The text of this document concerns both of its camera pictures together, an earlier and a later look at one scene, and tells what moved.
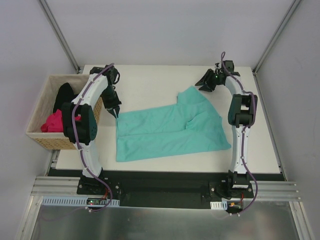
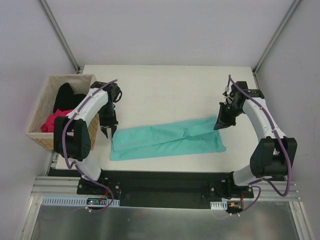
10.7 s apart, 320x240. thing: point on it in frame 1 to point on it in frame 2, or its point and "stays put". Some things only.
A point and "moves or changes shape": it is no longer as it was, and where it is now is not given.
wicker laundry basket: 44,109 stays put
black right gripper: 209,81 to 227,115
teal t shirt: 192,126 moves or changes shape
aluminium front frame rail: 48,186 stays put
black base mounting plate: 189,191 stays put
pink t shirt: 54,123 stays put
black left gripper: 113,105 to 108,125
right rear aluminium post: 280,27 stays put
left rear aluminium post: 44,6 stays put
